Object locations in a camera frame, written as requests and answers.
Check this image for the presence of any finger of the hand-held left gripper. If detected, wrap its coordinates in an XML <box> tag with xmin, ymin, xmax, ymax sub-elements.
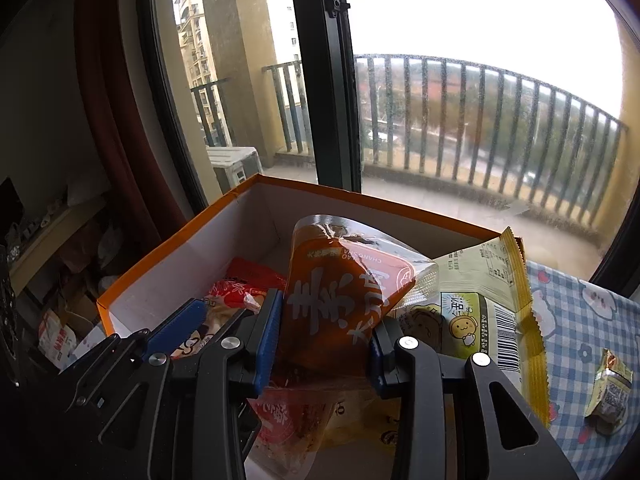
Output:
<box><xmin>57</xmin><ymin>297</ymin><xmax>208</xmax><ymax>411</ymax></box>

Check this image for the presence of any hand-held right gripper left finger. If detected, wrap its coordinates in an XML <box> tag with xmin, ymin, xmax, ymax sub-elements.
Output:
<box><xmin>62</xmin><ymin>289</ymin><xmax>287</xmax><ymax>480</ymax></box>

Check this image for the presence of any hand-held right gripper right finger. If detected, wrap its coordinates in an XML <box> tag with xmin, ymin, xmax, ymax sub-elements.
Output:
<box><xmin>369</xmin><ymin>320</ymin><xmax>579</xmax><ymax>480</ymax></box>

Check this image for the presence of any red and white snack packet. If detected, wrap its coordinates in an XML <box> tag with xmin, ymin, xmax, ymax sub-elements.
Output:
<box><xmin>172</xmin><ymin>296</ymin><xmax>266</xmax><ymax>358</ymax></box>

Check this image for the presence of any red puffy snack packet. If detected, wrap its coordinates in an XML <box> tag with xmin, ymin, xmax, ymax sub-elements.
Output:
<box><xmin>210</xmin><ymin>256</ymin><xmax>288</xmax><ymax>311</ymax></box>

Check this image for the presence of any orange-brown clear snack packet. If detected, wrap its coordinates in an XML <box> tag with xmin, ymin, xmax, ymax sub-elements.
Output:
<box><xmin>272</xmin><ymin>215</ymin><xmax>441</xmax><ymax>386</ymax></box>

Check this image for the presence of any clear packet with red print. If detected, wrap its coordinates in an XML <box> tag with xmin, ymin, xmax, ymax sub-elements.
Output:
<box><xmin>247</xmin><ymin>382</ymin><xmax>361</xmax><ymax>480</ymax></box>

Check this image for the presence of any orange cardboard box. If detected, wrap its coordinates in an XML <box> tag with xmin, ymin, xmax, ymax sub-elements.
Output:
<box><xmin>96</xmin><ymin>172</ymin><xmax>527</xmax><ymax>361</ymax></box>

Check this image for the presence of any yellow chip bag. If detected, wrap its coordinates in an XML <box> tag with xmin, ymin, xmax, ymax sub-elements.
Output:
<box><xmin>387</xmin><ymin>226</ymin><xmax>551</xmax><ymax>431</ymax></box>

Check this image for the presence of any red and white carton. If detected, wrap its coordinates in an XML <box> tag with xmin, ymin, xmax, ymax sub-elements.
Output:
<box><xmin>39</xmin><ymin>310</ymin><xmax>78</xmax><ymax>371</ymax></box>

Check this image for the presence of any wooden shelf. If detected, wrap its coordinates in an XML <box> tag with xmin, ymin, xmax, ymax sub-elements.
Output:
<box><xmin>7</xmin><ymin>195</ymin><xmax>108</xmax><ymax>296</ymax></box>

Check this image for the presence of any white outdoor air conditioner unit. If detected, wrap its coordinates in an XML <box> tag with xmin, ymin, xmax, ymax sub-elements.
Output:
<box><xmin>206</xmin><ymin>146</ymin><xmax>264</xmax><ymax>193</ymax></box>

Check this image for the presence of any blue checked printed blanket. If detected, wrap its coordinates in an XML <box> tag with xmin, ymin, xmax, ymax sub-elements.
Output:
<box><xmin>520</xmin><ymin>259</ymin><xmax>640</xmax><ymax>480</ymax></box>

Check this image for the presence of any dark red curtain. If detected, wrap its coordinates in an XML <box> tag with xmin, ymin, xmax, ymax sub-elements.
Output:
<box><xmin>75</xmin><ymin>0</ymin><xmax>201</xmax><ymax>261</ymax></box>

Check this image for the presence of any small green-yellow candy packet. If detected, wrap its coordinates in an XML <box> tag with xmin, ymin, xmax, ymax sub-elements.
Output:
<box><xmin>584</xmin><ymin>347</ymin><xmax>634</xmax><ymax>421</ymax></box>

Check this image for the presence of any apartment building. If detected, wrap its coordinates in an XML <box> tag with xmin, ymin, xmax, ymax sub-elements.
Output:
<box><xmin>172</xmin><ymin>0</ymin><xmax>296</xmax><ymax>91</ymax></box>

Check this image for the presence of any balcony railing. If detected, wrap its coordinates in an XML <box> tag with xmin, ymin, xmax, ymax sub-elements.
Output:
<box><xmin>190</xmin><ymin>52</ymin><xmax>628</xmax><ymax>226</ymax></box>

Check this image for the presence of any black window frame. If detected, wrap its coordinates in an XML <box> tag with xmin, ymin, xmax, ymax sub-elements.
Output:
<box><xmin>135</xmin><ymin>0</ymin><xmax>640</xmax><ymax>286</ymax></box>

